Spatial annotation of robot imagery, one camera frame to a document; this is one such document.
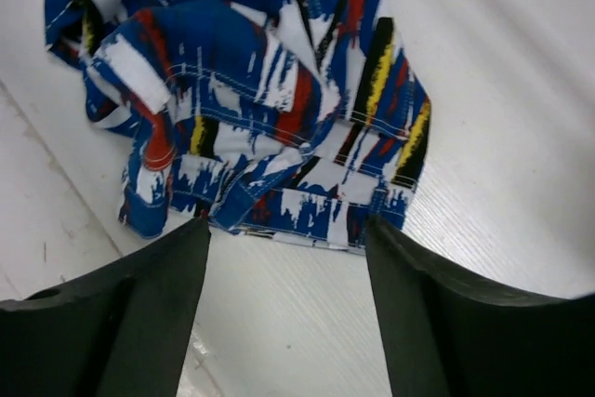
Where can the blue white red patterned trousers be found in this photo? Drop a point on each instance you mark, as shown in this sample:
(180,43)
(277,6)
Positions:
(296,120)

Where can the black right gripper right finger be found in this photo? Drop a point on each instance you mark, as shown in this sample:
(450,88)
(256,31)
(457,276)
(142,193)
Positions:
(448,331)

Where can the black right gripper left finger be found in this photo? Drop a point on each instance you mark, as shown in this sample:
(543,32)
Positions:
(120,330)

